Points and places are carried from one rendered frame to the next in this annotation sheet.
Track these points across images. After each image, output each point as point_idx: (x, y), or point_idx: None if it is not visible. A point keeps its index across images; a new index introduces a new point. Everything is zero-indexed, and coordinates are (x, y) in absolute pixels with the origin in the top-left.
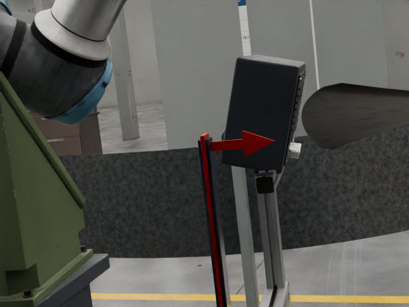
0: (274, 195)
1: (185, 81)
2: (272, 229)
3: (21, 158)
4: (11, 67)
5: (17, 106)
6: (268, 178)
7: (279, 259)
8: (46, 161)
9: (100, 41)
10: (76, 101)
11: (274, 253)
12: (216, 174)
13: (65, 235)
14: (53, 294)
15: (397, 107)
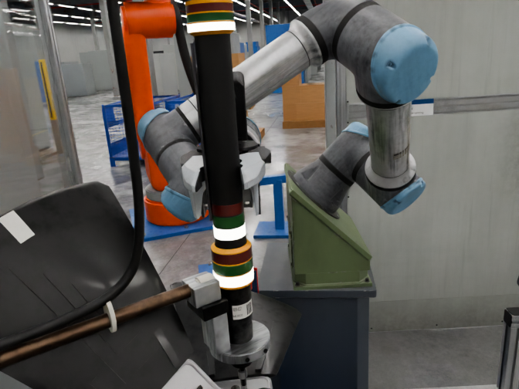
0: (510, 329)
1: None
2: (505, 351)
3: (304, 228)
4: (355, 176)
5: (303, 205)
6: (510, 316)
7: (504, 374)
8: (331, 231)
9: (389, 177)
10: (381, 204)
11: (503, 368)
12: (256, 287)
13: (342, 268)
14: (312, 291)
15: None
